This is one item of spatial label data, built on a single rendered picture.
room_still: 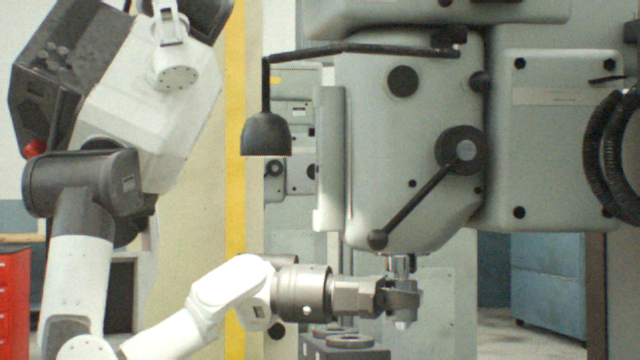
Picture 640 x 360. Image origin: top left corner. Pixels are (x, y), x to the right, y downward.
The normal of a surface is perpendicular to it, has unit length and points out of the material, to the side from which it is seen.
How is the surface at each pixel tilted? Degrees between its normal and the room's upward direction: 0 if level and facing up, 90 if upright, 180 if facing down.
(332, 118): 90
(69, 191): 71
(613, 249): 90
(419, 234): 123
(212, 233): 90
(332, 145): 90
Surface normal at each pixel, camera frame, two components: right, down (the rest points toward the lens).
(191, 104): 0.87, -0.07
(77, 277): 0.13, -0.32
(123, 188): 0.98, -0.04
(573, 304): -0.97, 0.00
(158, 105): 0.33, -0.52
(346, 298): -0.21, 0.01
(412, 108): 0.22, 0.00
